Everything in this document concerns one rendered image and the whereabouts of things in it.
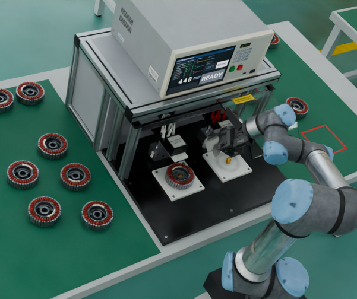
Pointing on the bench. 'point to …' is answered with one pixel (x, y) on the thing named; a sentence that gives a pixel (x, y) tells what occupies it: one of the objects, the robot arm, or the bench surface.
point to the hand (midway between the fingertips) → (205, 144)
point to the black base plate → (235, 197)
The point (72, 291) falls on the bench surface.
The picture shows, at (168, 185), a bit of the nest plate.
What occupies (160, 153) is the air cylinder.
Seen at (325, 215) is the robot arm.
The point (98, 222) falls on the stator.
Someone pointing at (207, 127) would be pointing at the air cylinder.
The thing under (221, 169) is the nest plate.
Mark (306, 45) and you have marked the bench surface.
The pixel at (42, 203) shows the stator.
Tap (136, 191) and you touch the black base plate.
